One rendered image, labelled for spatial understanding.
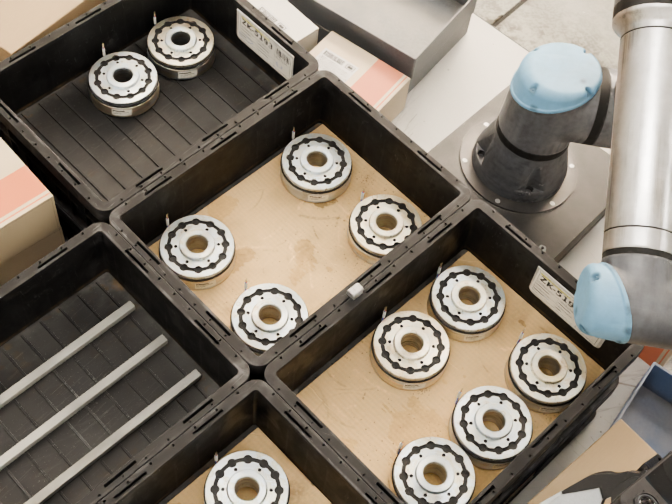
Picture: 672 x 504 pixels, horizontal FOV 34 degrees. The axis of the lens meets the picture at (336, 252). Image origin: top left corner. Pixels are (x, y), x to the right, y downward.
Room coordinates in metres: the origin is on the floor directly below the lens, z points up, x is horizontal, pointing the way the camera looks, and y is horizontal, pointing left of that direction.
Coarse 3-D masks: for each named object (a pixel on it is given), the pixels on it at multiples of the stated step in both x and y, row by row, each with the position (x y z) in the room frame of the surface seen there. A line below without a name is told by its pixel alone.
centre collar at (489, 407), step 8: (480, 408) 0.61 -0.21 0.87; (488, 408) 0.61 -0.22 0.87; (496, 408) 0.61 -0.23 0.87; (504, 408) 0.61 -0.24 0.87; (480, 416) 0.60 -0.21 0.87; (504, 416) 0.60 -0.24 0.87; (480, 424) 0.59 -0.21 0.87; (504, 424) 0.59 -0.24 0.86; (512, 424) 0.59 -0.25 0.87; (480, 432) 0.58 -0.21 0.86; (488, 432) 0.58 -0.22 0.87; (496, 432) 0.58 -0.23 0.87; (504, 432) 0.58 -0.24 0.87
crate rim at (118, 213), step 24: (288, 96) 1.02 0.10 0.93; (360, 96) 1.03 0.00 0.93; (384, 120) 1.00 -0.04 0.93; (216, 144) 0.91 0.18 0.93; (408, 144) 0.96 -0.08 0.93; (192, 168) 0.87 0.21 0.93; (432, 168) 0.93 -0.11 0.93; (144, 192) 0.82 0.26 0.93; (120, 216) 0.77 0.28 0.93; (408, 240) 0.80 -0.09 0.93; (384, 264) 0.76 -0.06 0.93; (288, 336) 0.64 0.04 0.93; (264, 360) 0.60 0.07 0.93
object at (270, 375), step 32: (448, 224) 0.84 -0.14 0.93; (416, 256) 0.78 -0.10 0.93; (544, 256) 0.81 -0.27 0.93; (576, 288) 0.77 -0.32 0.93; (288, 352) 0.62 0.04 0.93; (640, 352) 0.69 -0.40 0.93; (608, 384) 0.64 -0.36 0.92; (576, 416) 0.59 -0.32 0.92; (544, 448) 0.55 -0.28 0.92; (512, 480) 0.50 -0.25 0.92
